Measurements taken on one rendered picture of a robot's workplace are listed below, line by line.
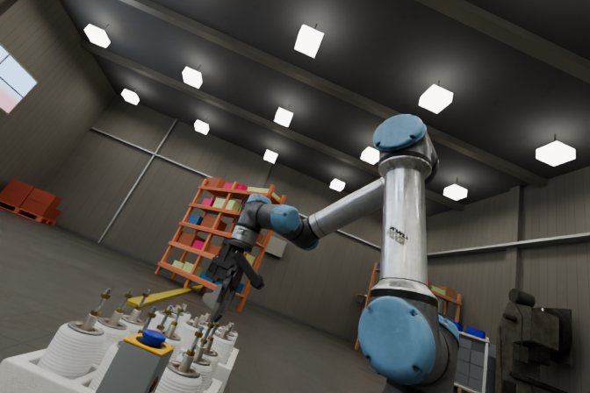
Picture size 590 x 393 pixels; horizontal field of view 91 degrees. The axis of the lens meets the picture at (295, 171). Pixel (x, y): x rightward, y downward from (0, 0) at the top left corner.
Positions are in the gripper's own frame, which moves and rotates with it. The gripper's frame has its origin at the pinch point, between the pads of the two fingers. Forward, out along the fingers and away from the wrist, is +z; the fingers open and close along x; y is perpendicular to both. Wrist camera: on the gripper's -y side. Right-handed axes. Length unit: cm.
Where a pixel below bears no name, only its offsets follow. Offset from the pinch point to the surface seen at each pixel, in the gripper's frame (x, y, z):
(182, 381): 15.8, -3.2, 10.8
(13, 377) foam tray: 24.4, 24.6, 19.2
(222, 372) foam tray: -36.2, 2.1, 19.2
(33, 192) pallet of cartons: -632, 870, -32
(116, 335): 6.9, 20.3, 11.3
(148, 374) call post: 32.4, -3.4, 6.9
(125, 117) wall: -800, 935, -421
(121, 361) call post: 33.2, 1.3, 6.8
